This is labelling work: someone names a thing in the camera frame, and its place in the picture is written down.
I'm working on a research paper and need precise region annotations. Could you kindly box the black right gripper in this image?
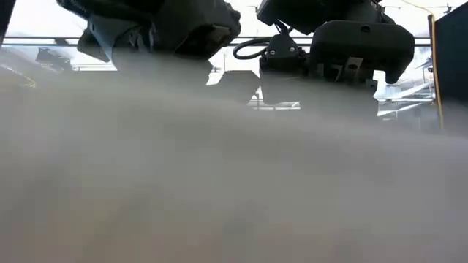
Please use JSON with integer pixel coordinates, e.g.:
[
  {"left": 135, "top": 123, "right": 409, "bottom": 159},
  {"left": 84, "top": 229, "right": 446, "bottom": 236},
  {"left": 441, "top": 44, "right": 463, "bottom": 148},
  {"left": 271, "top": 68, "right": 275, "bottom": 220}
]
[{"left": 260, "top": 20, "right": 416, "bottom": 120}]

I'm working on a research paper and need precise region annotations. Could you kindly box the black overhead frame beam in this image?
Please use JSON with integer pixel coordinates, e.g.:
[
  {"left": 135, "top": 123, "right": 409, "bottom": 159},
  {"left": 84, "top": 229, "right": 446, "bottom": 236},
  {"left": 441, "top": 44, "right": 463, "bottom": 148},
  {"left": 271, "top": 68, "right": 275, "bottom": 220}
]
[{"left": 0, "top": 35, "right": 432, "bottom": 47}]

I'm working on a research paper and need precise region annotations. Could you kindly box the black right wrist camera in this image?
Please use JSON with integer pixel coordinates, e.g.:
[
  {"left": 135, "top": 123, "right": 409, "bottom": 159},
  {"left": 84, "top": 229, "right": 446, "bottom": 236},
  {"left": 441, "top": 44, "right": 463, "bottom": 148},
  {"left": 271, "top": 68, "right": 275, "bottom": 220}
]
[{"left": 255, "top": 0, "right": 325, "bottom": 37}]

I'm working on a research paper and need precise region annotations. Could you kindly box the black curtain partition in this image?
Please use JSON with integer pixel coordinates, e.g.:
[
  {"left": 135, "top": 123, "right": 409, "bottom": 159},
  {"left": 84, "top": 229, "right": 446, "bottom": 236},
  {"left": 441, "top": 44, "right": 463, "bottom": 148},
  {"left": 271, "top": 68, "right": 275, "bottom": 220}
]
[{"left": 428, "top": 2, "right": 468, "bottom": 140}]

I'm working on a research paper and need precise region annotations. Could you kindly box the black ceiling camera cluster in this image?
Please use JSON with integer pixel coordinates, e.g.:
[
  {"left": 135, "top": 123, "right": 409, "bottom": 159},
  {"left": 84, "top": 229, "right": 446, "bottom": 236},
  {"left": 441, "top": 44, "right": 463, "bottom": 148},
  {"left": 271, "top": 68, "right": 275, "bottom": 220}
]
[{"left": 35, "top": 47, "right": 73, "bottom": 72}]

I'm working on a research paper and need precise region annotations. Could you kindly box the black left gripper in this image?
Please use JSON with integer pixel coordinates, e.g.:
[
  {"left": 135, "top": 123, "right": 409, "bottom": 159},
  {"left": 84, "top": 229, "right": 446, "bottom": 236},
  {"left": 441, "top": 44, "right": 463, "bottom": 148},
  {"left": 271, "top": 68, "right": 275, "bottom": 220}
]
[{"left": 56, "top": 0, "right": 261, "bottom": 104}]

